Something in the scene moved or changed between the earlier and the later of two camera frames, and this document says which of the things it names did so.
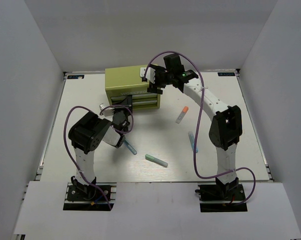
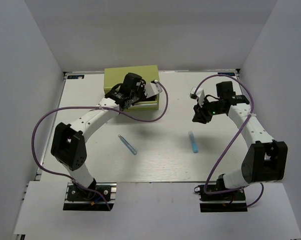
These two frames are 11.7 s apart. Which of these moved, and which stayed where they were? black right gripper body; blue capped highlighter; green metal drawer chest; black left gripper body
Moved: black right gripper body; black left gripper body
Stayed: green metal drawer chest; blue capped highlighter
